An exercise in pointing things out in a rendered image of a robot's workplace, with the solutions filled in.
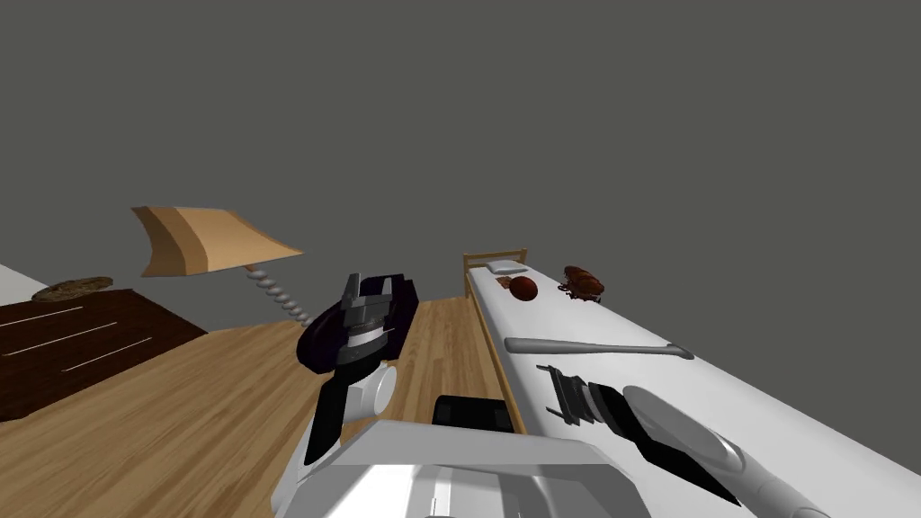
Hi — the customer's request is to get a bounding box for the dark purple rounded object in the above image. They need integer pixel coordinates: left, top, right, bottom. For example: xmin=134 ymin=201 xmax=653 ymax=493
xmin=295 ymin=272 xmax=421 ymax=376

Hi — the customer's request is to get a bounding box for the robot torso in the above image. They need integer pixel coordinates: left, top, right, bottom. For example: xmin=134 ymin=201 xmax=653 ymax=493
xmin=310 ymin=395 xmax=652 ymax=518

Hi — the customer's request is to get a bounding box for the grey baseball bat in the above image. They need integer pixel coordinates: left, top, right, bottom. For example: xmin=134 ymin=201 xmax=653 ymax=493
xmin=503 ymin=335 xmax=696 ymax=362

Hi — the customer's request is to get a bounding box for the brown lumpy toy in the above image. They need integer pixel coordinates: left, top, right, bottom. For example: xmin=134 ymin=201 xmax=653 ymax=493
xmin=559 ymin=264 xmax=606 ymax=304

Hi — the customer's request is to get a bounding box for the dark brown dresser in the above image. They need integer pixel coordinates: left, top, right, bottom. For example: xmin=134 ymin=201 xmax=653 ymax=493
xmin=0 ymin=287 xmax=210 ymax=424

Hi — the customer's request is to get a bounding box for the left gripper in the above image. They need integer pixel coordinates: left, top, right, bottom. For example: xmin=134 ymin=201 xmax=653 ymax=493
xmin=341 ymin=272 xmax=396 ymax=341

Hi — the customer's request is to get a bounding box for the brown oval object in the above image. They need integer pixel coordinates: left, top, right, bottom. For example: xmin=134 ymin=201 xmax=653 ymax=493
xmin=31 ymin=276 xmax=116 ymax=304

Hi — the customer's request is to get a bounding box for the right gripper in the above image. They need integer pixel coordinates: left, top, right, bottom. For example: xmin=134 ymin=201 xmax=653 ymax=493
xmin=535 ymin=363 xmax=595 ymax=426

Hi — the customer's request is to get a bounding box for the white bed with wooden frame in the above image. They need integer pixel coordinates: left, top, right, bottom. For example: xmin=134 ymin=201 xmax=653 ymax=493
xmin=462 ymin=247 xmax=921 ymax=518

